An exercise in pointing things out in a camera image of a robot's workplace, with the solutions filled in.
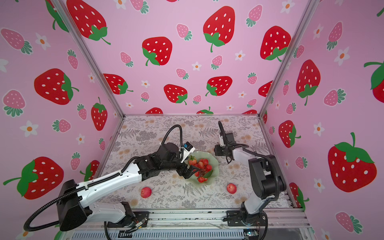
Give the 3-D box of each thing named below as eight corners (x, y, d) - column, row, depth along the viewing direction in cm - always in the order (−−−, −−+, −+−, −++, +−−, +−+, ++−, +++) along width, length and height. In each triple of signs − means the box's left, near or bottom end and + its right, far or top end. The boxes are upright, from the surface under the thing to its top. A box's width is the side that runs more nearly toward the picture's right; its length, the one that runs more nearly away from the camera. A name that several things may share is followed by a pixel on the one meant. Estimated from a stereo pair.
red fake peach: (142, 198, 83) (139, 195, 79) (144, 190, 86) (141, 187, 82) (151, 198, 83) (149, 195, 79) (152, 190, 86) (150, 187, 82)
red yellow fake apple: (227, 194, 84) (228, 191, 80) (226, 186, 87) (227, 183, 83) (235, 194, 84) (237, 191, 80) (234, 186, 87) (235, 183, 83)
